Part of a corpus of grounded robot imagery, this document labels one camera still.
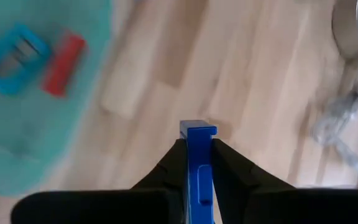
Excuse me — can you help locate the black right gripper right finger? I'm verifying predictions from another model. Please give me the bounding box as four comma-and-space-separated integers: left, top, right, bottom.
211, 138, 358, 224

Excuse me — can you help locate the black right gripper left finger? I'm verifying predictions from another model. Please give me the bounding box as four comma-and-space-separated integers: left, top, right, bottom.
10, 138, 189, 224

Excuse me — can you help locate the blue digital timer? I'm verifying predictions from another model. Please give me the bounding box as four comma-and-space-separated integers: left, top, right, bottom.
179, 119, 218, 224

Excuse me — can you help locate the red digital timer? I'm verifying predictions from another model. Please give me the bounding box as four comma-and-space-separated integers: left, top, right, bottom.
41, 30, 88, 98

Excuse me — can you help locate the green translucent plastic bin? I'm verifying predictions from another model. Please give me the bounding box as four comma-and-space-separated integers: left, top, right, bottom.
0, 0, 114, 197

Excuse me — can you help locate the white table lamp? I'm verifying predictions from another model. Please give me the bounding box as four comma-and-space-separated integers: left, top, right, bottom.
331, 0, 358, 91

